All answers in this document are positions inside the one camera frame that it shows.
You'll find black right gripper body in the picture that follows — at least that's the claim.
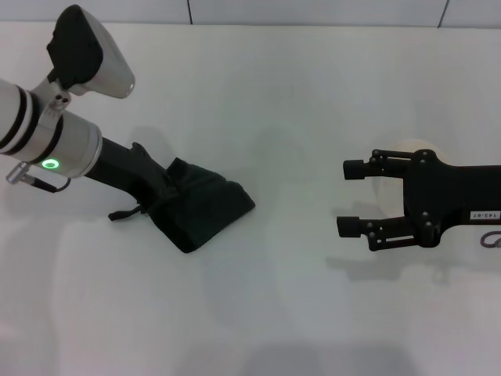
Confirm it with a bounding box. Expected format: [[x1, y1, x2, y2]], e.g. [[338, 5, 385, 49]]
[[402, 147, 501, 249]]

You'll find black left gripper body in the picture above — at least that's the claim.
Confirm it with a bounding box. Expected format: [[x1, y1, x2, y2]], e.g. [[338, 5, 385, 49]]
[[83, 136, 174, 209]]

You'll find white paper cup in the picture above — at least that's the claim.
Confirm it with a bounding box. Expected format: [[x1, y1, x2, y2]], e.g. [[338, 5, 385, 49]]
[[369, 139, 445, 219]]

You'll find dark rag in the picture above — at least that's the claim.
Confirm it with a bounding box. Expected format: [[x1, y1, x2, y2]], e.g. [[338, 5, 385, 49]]
[[108, 157, 256, 255]]

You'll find right gripper cable with plug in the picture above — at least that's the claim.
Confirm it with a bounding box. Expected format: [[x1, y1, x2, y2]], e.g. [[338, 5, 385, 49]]
[[480, 230, 501, 250]]

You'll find gripper cable with plug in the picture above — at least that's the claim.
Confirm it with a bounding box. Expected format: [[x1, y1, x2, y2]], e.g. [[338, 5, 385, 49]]
[[5, 163, 74, 193], [480, 230, 501, 250]]

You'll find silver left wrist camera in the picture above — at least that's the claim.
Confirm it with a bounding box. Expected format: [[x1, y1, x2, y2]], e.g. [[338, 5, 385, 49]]
[[46, 4, 136, 99]]

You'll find left gripper cable with plug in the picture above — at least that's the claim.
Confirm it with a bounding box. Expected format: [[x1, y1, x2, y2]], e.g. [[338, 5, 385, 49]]
[[5, 163, 74, 193]]

